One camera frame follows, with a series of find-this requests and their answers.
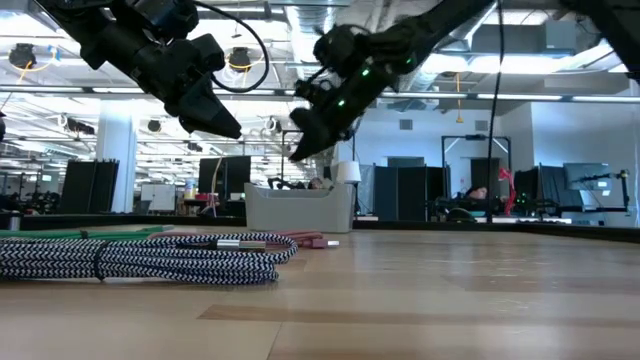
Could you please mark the grey plastic bin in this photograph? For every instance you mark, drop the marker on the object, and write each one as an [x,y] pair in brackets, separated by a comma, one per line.
[300,210]

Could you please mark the bottle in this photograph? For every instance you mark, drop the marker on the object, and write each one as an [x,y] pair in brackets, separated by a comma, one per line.
[190,189]

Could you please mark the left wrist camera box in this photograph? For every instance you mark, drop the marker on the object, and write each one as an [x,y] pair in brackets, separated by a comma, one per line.
[207,52]

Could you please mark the person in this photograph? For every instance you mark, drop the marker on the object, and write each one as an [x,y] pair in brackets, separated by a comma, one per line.
[315,183]
[477,192]

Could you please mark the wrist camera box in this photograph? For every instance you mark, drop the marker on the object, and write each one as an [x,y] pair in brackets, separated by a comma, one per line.
[335,47]
[207,52]

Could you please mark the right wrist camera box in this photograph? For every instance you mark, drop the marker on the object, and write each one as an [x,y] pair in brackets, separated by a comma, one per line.
[335,47]

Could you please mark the white lampshade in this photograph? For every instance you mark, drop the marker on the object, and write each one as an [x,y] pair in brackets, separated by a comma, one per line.
[348,172]

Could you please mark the black articulated stand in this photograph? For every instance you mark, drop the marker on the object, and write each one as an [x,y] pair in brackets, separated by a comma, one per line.
[623,175]

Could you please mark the small metal cylinder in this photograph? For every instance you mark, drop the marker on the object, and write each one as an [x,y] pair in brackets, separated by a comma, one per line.
[14,224]

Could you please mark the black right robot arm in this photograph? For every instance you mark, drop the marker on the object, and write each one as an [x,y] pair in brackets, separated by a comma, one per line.
[440,22]

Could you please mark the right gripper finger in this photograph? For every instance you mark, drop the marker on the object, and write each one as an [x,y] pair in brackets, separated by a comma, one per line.
[306,125]
[327,136]

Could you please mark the black desk monitors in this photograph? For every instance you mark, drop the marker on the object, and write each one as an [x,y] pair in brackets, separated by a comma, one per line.
[225,175]

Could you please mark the black ceiling spot lamp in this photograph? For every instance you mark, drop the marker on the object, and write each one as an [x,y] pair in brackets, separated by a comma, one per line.
[240,59]
[22,55]

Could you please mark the white board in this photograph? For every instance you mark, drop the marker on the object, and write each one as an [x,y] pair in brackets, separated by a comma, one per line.
[157,197]

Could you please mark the red object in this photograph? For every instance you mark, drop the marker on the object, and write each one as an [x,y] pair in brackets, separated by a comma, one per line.
[507,176]

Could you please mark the dark room dividers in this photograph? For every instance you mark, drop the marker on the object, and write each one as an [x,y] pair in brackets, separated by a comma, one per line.
[410,195]

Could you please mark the white building column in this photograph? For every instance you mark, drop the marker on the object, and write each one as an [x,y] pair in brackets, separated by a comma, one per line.
[117,150]

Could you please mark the black door frame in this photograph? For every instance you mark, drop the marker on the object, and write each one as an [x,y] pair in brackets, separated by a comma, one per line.
[475,137]

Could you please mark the monitor on arm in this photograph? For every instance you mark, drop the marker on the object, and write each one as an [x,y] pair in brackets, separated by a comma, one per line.
[587,176]

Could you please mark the black partition panels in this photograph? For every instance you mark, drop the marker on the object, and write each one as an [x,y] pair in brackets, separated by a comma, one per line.
[90,187]

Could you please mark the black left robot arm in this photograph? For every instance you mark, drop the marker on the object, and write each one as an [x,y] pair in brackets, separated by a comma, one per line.
[115,40]

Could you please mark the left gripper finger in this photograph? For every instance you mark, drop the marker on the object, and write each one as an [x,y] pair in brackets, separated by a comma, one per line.
[215,102]
[200,122]

